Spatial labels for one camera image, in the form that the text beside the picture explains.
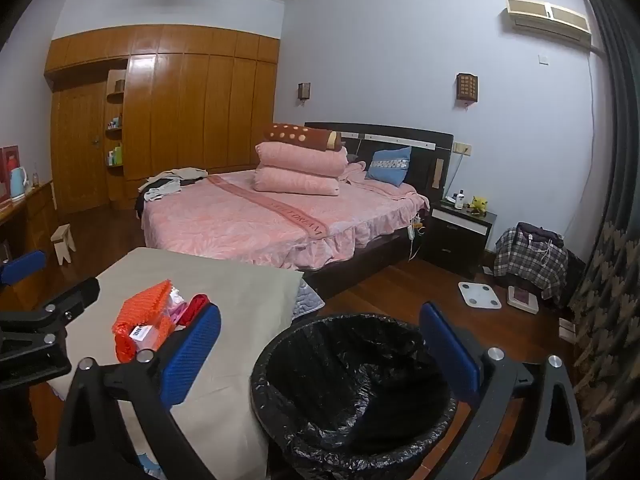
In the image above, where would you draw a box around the orange mesh bag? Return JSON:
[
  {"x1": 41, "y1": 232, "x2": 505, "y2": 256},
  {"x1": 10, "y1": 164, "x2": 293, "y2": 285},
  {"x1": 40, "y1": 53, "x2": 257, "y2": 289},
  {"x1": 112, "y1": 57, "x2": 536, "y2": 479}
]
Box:
[{"x1": 111, "y1": 280, "x2": 176, "y2": 363}]

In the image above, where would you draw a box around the wooden sideboard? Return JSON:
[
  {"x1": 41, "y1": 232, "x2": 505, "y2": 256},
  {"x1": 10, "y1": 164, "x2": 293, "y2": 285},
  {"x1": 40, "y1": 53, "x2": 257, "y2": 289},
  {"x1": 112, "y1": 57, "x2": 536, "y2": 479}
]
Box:
[{"x1": 0, "y1": 180, "x2": 58, "y2": 286}]

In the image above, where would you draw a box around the wooden wardrobe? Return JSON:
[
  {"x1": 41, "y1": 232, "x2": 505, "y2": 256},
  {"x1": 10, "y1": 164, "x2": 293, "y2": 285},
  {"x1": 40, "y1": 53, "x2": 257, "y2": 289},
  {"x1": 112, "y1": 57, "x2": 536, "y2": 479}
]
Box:
[{"x1": 44, "y1": 24, "x2": 280, "y2": 213}]

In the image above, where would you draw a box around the brown dotted pillow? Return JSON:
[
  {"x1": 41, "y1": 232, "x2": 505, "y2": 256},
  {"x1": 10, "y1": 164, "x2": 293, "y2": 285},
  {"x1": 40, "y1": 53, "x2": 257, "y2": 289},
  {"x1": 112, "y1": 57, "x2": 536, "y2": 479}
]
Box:
[{"x1": 263, "y1": 122, "x2": 343, "y2": 152}]

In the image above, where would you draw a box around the pink bedspread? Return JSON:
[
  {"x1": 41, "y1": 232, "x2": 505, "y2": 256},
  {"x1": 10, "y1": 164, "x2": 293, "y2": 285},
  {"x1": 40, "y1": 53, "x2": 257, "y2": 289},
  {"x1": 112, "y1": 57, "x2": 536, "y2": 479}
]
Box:
[{"x1": 140, "y1": 162, "x2": 431, "y2": 271}]

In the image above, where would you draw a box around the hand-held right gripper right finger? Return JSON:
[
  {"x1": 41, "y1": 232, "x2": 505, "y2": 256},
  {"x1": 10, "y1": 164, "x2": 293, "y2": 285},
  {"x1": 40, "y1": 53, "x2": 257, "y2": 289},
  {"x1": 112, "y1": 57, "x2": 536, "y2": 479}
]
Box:
[{"x1": 419, "y1": 301, "x2": 587, "y2": 480}]

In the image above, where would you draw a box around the grey patterned curtain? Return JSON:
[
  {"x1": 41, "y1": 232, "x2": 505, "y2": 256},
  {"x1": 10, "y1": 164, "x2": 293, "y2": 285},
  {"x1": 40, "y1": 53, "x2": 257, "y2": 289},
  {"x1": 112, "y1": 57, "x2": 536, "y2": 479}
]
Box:
[{"x1": 565, "y1": 0, "x2": 640, "y2": 461}]

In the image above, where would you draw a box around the wall air conditioner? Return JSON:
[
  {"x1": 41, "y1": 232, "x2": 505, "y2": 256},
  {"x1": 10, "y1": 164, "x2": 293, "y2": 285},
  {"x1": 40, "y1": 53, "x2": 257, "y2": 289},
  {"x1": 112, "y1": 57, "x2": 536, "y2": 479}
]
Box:
[{"x1": 506, "y1": 0, "x2": 593, "y2": 51}]

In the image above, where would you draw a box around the grey quilted pad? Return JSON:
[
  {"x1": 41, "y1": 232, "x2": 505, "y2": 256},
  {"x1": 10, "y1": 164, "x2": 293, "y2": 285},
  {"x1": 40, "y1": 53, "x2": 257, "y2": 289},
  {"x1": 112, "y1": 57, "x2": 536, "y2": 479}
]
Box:
[{"x1": 292, "y1": 280, "x2": 326, "y2": 318}]

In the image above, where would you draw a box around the small wooden stool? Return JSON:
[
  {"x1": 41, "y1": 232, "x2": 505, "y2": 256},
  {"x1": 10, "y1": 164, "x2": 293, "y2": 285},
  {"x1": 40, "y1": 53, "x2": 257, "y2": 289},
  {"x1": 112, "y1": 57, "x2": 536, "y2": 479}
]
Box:
[{"x1": 50, "y1": 224, "x2": 77, "y2": 266}]

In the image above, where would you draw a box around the blue cushion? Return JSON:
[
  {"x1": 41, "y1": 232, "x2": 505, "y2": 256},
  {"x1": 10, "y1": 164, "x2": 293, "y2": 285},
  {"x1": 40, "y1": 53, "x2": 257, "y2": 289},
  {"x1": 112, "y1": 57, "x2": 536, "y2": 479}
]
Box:
[{"x1": 365, "y1": 146, "x2": 413, "y2": 188}]

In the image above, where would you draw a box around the black lined trash bin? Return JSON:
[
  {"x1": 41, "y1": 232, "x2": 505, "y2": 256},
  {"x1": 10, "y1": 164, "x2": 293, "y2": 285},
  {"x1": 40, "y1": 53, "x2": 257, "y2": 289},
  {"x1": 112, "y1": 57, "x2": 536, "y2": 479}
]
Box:
[{"x1": 250, "y1": 312, "x2": 473, "y2": 480}]

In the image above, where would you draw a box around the dark garment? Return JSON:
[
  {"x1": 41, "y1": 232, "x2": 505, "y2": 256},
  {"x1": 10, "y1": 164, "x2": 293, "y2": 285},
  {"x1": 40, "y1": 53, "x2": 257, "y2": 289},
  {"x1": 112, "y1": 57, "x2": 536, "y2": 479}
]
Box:
[{"x1": 516, "y1": 221, "x2": 565, "y2": 248}]

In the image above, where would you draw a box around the white corded controller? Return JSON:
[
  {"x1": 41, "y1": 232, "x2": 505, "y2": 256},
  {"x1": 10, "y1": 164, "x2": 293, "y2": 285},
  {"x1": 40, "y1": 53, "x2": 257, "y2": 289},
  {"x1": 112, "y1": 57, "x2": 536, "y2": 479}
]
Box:
[{"x1": 406, "y1": 212, "x2": 426, "y2": 261}]

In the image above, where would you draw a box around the pile of clothes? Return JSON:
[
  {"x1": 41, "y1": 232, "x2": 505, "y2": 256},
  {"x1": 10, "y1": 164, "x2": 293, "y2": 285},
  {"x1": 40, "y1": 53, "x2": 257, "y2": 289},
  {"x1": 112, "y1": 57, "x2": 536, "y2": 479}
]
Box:
[{"x1": 137, "y1": 166, "x2": 208, "y2": 203}]

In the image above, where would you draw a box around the plaid cloth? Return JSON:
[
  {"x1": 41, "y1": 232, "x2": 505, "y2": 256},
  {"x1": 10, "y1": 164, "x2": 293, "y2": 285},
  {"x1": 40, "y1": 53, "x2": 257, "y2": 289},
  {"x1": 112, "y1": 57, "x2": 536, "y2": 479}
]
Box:
[{"x1": 494, "y1": 226, "x2": 570, "y2": 303}]

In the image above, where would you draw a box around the red box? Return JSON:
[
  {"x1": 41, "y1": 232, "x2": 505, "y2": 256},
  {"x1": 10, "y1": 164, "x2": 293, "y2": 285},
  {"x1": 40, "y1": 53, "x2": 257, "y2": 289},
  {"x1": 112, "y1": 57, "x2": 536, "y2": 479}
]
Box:
[{"x1": 0, "y1": 146, "x2": 22, "y2": 206}]

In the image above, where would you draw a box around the dark nightstand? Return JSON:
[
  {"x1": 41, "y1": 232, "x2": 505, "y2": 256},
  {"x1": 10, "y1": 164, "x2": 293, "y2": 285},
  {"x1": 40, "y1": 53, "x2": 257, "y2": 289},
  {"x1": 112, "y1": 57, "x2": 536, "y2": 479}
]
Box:
[{"x1": 419, "y1": 200, "x2": 498, "y2": 281}]

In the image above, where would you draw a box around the pink folded quilt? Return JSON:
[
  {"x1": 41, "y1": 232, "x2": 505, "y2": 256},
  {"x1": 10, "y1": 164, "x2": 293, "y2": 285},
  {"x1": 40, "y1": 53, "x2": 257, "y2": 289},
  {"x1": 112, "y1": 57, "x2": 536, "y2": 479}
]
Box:
[
  {"x1": 251, "y1": 166, "x2": 343, "y2": 197},
  {"x1": 255, "y1": 141, "x2": 349, "y2": 178}
]

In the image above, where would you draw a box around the beige table cloth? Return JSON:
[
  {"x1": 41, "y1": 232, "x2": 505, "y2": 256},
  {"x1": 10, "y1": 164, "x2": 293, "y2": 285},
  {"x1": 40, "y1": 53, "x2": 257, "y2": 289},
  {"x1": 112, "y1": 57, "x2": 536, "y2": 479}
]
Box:
[{"x1": 45, "y1": 247, "x2": 326, "y2": 480}]

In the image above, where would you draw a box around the white bathroom scale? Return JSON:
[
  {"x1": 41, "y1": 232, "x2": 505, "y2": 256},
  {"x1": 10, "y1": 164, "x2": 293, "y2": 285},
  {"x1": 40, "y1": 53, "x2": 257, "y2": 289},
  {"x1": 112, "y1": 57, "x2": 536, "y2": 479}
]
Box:
[{"x1": 458, "y1": 281, "x2": 502, "y2": 310}]

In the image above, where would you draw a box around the dark wooden bed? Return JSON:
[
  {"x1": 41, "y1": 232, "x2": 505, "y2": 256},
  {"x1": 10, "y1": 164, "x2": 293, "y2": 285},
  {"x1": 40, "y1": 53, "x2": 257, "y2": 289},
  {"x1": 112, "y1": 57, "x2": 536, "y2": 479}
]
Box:
[{"x1": 137, "y1": 121, "x2": 455, "y2": 301}]

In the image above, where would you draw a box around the white scale with red panel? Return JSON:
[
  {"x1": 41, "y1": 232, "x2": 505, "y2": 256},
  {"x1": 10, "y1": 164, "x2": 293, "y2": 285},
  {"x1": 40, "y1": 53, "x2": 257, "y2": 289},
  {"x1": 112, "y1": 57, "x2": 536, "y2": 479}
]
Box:
[{"x1": 506, "y1": 285, "x2": 541, "y2": 315}]

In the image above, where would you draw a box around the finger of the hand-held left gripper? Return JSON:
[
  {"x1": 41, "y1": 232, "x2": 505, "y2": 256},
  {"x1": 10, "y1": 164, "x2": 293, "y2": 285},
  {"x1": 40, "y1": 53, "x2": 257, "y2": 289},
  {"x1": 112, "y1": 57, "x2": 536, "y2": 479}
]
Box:
[
  {"x1": 0, "y1": 250, "x2": 47, "y2": 286},
  {"x1": 0, "y1": 276, "x2": 101, "y2": 361}
]

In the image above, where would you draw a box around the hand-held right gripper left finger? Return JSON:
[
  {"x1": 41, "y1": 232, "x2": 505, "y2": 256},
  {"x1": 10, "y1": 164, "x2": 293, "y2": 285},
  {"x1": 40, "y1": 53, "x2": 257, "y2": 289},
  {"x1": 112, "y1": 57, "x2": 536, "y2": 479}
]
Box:
[{"x1": 56, "y1": 302, "x2": 222, "y2": 480}]

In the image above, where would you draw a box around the red knit glove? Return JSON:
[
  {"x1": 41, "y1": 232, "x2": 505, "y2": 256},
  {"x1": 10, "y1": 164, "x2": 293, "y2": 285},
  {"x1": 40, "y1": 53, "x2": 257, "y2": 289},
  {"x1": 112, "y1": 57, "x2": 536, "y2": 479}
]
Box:
[{"x1": 175, "y1": 294, "x2": 213, "y2": 331}]

